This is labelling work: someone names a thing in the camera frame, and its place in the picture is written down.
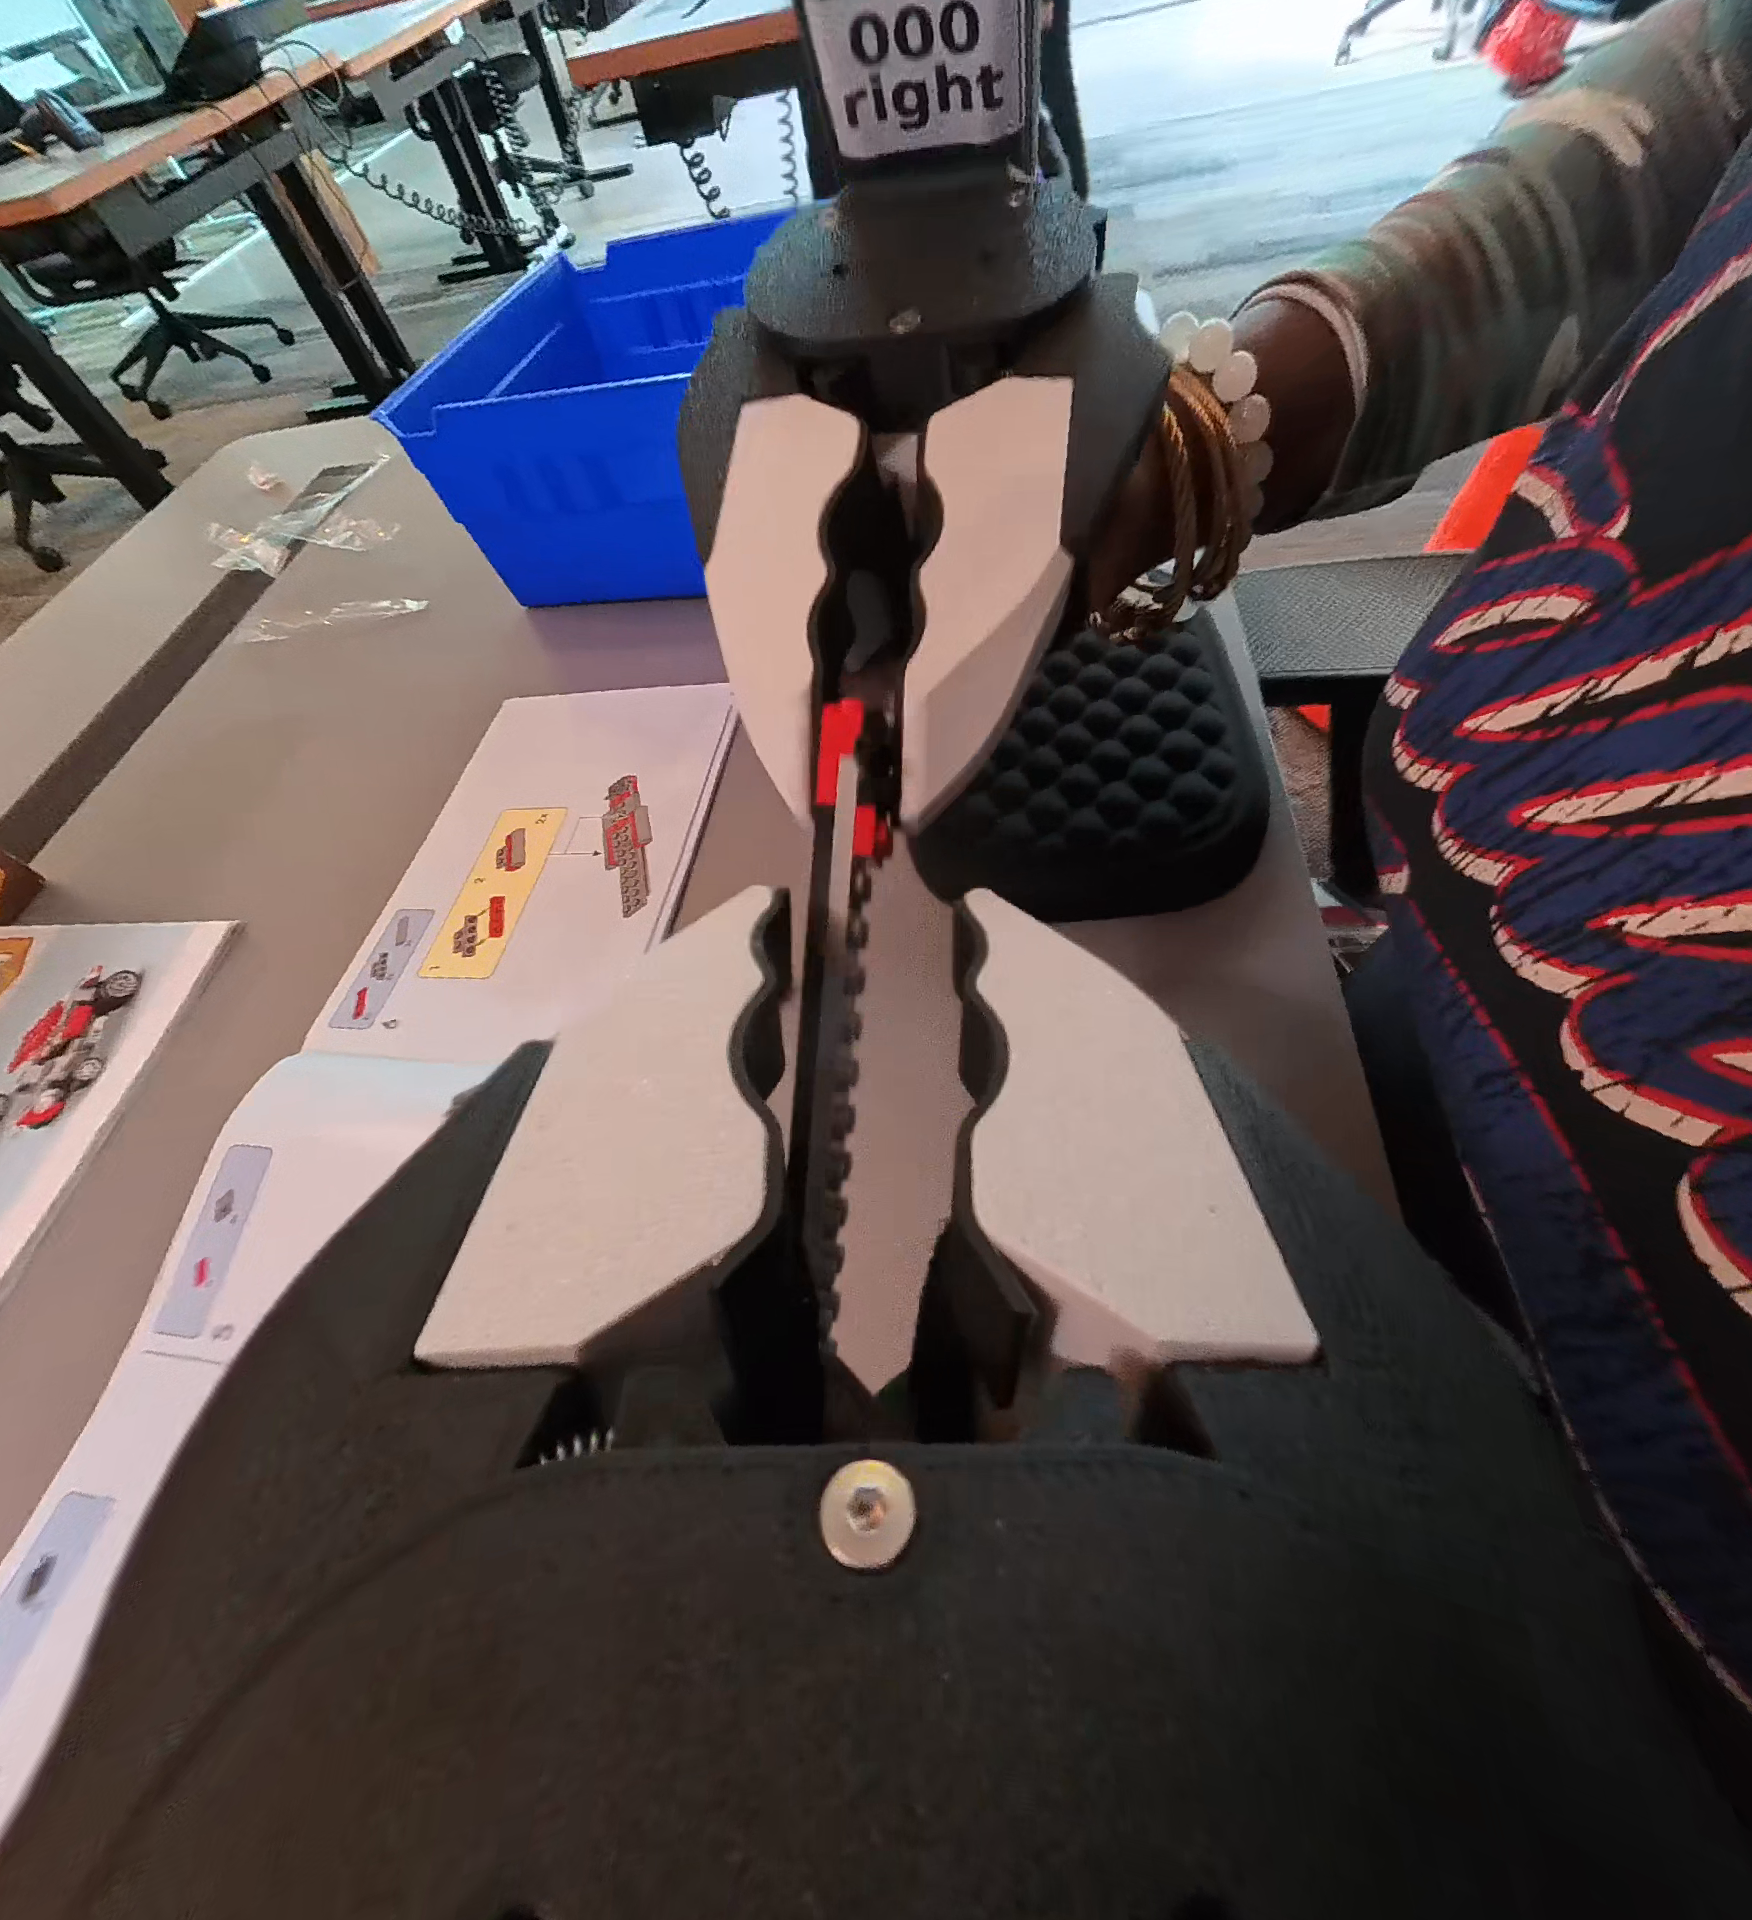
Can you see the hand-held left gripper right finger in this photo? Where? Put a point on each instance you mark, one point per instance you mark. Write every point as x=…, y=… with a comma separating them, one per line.
x=1115, y=1170

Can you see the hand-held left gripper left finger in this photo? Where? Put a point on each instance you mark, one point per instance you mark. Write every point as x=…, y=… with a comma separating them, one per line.
x=621, y=1141

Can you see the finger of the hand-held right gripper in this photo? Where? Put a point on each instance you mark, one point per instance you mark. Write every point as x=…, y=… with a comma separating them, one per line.
x=765, y=570
x=1004, y=556

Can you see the grey lego plate assembly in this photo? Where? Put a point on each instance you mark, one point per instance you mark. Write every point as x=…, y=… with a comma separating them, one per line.
x=900, y=1079

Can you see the blue plastic bin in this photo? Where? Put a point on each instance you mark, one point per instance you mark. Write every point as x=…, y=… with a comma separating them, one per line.
x=547, y=421

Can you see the person's right forearm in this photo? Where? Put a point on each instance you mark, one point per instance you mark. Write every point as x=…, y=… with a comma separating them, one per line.
x=1506, y=256

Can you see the open lego instruction booklet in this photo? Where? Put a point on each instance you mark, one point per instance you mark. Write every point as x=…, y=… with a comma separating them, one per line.
x=577, y=796

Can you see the clear empty plastic bag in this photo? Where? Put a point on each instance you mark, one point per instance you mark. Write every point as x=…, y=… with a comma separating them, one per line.
x=337, y=616
x=292, y=538

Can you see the black textured wrist rest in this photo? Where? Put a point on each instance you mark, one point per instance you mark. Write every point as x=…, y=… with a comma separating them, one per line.
x=1115, y=766

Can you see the wooden top office desk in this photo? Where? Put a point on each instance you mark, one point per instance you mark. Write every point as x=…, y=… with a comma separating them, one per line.
x=82, y=189
x=426, y=45
x=683, y=45

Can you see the grey chair armrest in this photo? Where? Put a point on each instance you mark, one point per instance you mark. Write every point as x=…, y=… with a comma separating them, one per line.
x=1341, y=624

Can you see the small clear plastic bag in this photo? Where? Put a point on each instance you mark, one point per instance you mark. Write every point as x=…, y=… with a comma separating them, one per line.
x=269, y=477

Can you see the person's printed dress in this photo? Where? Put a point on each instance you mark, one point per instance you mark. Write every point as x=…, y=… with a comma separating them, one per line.
x=1642, y=976

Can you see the black office chair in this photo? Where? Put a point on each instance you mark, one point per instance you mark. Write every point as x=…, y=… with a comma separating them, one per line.
x=7, y=436
x=173, y=308

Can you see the orange chair frame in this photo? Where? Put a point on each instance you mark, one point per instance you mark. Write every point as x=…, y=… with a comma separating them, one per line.
x=1485, y=488

